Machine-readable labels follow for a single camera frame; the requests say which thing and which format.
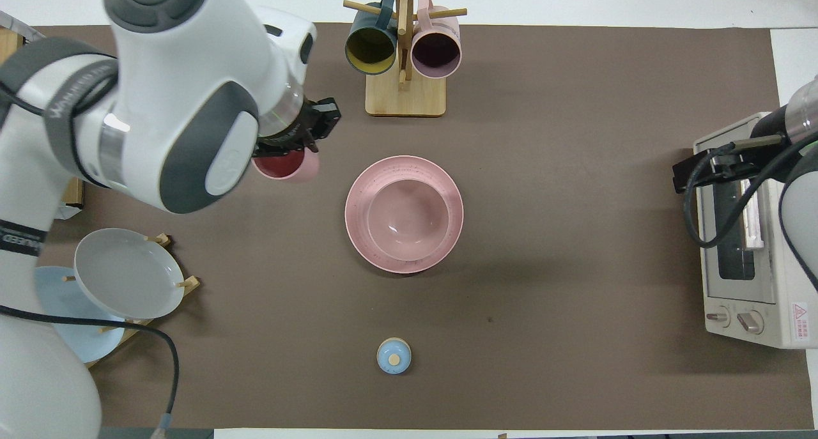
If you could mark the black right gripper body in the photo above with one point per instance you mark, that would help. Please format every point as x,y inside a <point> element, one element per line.
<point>706,167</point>

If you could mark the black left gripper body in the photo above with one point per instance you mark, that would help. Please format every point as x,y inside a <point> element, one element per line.
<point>310,123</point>

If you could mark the pink bowl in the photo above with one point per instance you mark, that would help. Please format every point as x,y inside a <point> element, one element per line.
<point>409,218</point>

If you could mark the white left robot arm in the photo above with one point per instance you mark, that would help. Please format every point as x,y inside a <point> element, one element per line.
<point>179,87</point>

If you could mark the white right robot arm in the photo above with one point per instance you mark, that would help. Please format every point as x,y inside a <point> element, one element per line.
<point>802,209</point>

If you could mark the pink plate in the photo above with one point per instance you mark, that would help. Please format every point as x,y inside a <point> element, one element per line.
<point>358,215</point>

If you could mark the wooden mug tree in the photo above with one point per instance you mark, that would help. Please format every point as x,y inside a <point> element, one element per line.
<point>402,97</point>

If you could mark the dark teal mug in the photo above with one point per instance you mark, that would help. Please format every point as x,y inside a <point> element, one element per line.
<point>370,46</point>

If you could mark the white toaster oven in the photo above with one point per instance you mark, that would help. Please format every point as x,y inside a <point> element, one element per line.
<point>754,298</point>

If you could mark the pale pink mug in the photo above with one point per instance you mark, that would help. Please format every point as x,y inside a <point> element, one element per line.
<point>436,49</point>

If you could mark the brown table mat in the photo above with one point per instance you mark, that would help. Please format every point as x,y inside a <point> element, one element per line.
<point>543,234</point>

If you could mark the wooden plate rack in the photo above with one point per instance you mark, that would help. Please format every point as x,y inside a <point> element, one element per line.
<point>188,284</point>

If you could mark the grey plate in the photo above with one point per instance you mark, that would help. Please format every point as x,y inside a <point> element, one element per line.
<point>128,273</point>

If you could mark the blue bell with wooden knob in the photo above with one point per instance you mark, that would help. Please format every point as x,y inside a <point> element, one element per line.
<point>393,357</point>

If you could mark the light blue plate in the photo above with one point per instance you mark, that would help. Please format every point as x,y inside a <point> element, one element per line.
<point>61,305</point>

